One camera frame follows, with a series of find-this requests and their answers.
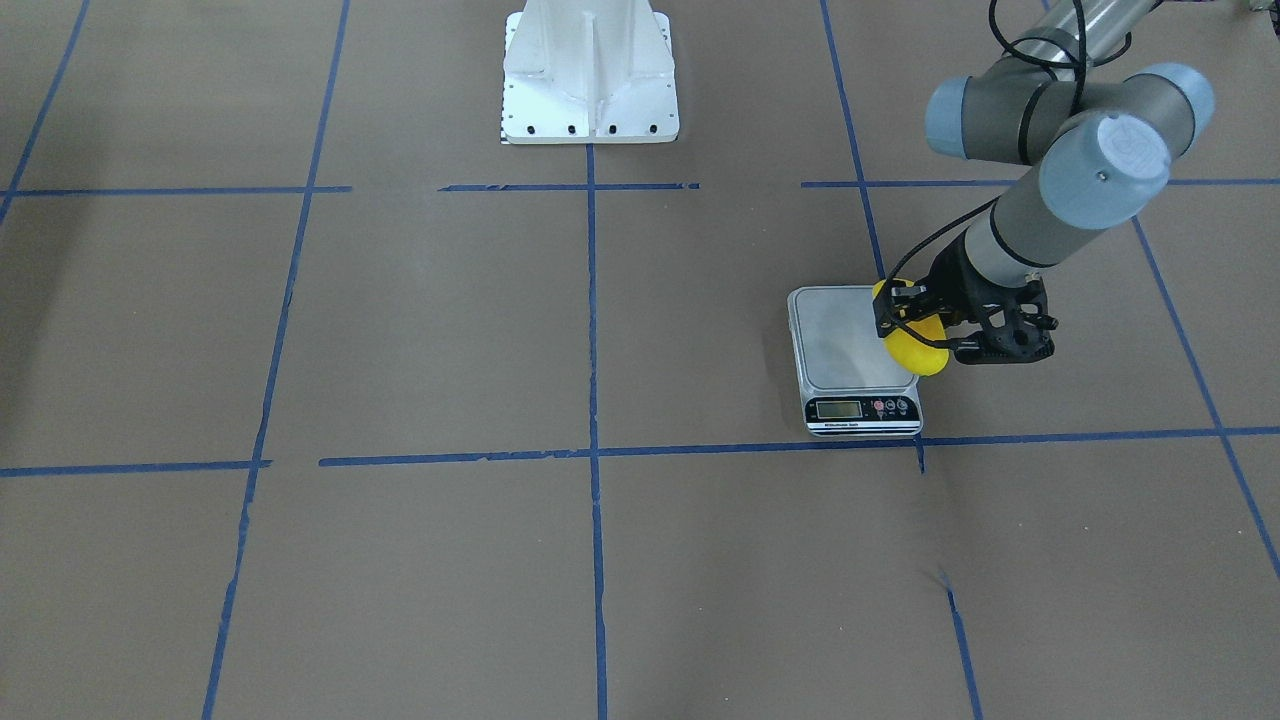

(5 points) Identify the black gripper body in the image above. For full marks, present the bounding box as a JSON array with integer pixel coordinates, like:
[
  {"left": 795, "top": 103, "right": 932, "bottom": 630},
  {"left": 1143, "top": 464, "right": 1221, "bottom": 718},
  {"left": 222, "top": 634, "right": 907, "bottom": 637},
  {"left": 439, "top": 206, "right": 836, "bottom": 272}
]
[{"left": 915, "top": 232, "right": 1021, "bottom": 332}]

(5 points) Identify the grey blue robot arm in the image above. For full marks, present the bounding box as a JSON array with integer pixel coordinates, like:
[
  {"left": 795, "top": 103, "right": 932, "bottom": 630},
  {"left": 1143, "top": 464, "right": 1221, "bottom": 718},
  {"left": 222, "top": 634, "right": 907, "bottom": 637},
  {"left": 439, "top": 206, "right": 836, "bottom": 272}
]
[{"left": 873, "top": 1, "right": 1217, "bottom": 364}]

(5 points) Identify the silver digital kitchen scale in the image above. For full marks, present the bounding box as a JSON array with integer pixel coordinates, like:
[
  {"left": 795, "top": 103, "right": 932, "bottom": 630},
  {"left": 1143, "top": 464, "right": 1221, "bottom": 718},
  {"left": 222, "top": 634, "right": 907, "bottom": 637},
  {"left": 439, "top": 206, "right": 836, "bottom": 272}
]
[{"left": 787, "top": 284, "right": 924, "bottom": 439}]

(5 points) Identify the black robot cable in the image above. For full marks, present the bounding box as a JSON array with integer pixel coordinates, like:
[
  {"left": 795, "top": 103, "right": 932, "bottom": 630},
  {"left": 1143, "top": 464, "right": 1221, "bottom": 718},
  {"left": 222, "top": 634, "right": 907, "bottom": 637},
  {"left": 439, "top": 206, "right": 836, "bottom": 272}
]
[{"left": 884, "top": 0, "right": 1137, "bottom": 301}]

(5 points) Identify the white pedestal column base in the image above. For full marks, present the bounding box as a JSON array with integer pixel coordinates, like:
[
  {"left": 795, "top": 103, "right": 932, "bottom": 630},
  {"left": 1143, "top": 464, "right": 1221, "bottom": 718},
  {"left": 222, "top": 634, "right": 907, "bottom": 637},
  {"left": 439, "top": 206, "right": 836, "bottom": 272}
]
[{"left": 500, "top": 1, "right": 681, "bottom": 145}]

